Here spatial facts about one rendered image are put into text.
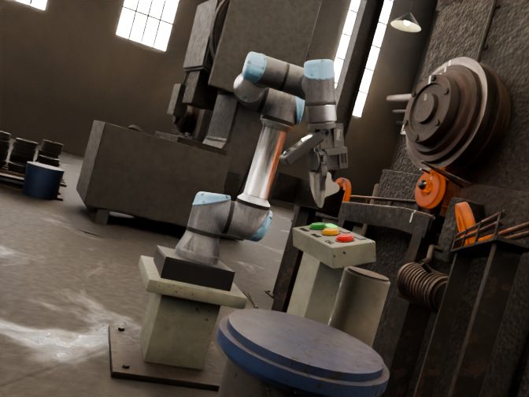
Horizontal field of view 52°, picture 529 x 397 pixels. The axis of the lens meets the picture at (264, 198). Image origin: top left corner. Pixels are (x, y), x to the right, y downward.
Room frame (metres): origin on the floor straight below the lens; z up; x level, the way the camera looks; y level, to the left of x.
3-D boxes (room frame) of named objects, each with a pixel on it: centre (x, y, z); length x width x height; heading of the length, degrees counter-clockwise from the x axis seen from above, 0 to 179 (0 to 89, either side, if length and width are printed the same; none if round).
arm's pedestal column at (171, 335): (1.82, 0.17, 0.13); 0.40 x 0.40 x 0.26; 18
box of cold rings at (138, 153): (4.56, 0.97, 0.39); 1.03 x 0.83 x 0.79; 114
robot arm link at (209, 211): (1.83, 0.16, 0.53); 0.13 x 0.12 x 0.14; 100
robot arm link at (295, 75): (1.46, -0.02, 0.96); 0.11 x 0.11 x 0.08; 10
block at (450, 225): (2.00, -0.72, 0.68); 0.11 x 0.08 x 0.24; 110
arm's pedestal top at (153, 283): (1.82, 0.17, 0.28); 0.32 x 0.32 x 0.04; 18
